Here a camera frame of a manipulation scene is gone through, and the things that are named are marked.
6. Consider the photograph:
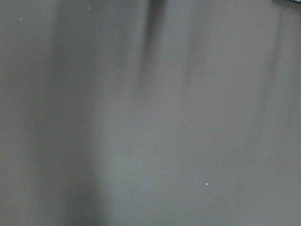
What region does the black wire glass rack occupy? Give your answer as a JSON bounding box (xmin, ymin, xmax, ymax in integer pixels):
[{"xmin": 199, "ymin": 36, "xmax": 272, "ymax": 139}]
[{"xmin": 272, "ymin": 0, "xmax": 301, "ymax": 4}]

